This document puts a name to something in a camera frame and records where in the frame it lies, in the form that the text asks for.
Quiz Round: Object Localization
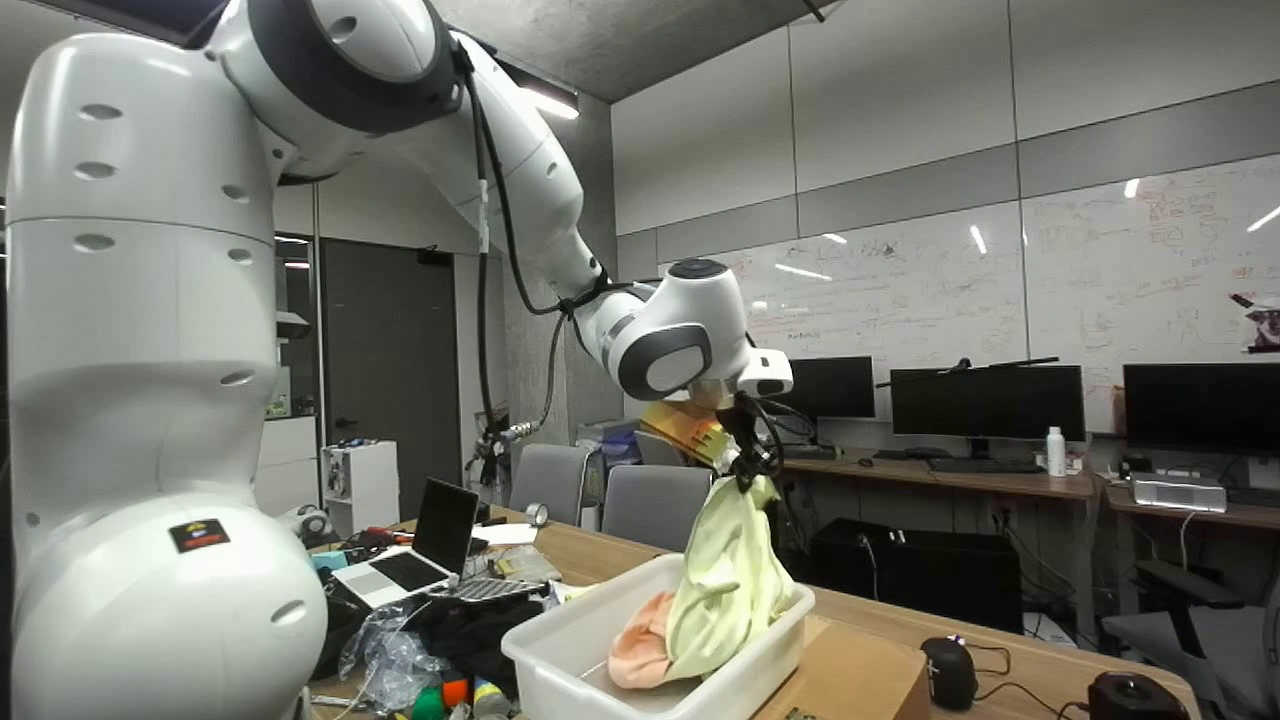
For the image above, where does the green ball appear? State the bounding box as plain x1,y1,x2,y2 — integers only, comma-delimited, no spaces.
409,685,450,720

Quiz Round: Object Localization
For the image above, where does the open laptop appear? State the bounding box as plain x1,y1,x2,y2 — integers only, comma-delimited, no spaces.
333,480,480,608

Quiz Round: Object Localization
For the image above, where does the middle black monitor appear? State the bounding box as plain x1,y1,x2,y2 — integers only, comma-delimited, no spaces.
891,364,1083,438

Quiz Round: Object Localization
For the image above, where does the white plastic bin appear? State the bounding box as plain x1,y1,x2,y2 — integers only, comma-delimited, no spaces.
499,557,812,720

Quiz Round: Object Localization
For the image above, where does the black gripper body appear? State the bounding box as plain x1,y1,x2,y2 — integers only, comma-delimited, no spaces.
722,394,784,485

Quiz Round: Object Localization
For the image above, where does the pale yellow-green cloth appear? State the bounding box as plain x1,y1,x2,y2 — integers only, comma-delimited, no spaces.
665,474,795,680

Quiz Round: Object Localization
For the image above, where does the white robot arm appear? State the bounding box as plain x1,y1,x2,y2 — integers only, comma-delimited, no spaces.
3,0,790,720

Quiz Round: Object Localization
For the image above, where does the orange ball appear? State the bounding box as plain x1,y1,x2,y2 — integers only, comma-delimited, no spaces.
442,676,474,707

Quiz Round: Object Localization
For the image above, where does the grey office chair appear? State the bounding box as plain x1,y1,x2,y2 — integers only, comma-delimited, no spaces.
605,465,713,552

